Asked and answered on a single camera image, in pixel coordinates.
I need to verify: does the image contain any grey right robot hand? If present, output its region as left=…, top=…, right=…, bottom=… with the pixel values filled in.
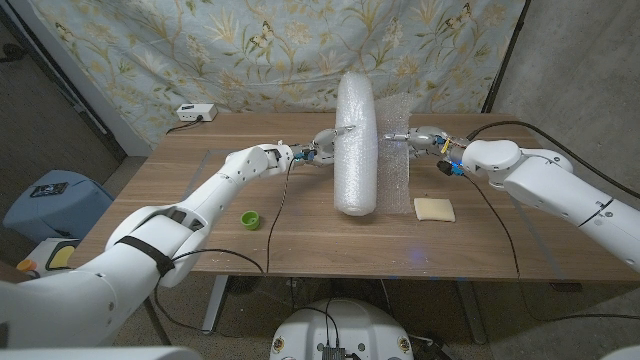
left=382, top=125, right=469, bottom=176

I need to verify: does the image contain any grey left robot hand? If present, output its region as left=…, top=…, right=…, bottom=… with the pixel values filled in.
left=292, top=124, right=357, bottom=168

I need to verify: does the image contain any bubble wrap roll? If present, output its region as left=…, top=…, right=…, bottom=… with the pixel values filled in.
left=333, top=71, right=416, bottom=217

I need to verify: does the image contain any pale yellow sponge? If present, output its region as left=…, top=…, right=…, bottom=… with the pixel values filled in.
left=413, top=197, right=457, bottom=223

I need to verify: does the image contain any small green cup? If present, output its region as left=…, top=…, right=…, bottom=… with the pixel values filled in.
left=240, top=210, right=262, bottom=232

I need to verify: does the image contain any black backdrop stand pole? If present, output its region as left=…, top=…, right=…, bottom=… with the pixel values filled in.
left=480, top=0, right=531, bottom=114

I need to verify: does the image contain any white power strip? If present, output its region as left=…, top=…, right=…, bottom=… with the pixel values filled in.
left=175, top=103, right=219, bottom=123

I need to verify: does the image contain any grey table leg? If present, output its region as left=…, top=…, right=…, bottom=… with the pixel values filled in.
left=454, top=279, right=489, bottom=346

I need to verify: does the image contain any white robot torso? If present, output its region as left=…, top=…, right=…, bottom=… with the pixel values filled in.
left=269, top=298, right=415, bottom=360

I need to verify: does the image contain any white table leg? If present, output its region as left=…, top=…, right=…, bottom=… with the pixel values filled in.
left=201, top=274, right=230, bottom=335

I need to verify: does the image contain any floral blue backdrop cloth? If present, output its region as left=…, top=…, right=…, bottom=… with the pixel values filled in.
left=29, top=0, right=526, bottom=151

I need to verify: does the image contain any blue plastic bin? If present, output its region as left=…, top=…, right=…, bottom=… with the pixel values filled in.
left=2, top=169, right=115, bottom=244

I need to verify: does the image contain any white box with yellow pad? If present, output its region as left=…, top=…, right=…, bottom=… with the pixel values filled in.
left=17, top=237, right=81, bottom=279

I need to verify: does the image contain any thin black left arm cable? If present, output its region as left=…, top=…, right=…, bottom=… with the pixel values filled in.
left=152, top=157, right=296, bottom=334

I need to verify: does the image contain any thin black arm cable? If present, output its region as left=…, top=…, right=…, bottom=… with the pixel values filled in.
left=462, top=172, right=640, bottom=324
left=152, top=157, right=296, bottom=334

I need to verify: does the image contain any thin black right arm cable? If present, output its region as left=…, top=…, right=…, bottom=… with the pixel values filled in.
left=462, top=172, right=640, bottom=324

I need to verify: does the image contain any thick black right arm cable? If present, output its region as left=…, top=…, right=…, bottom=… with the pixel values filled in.
left=467, top=119, right=640, bottom=201

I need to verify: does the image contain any black power strip cord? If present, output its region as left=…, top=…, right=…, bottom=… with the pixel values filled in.
left=164, top=117, right=204, bottom=135

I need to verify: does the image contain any grey slanted frame post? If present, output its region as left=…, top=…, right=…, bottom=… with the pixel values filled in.
left=9, top=0, right=154, bottom=157

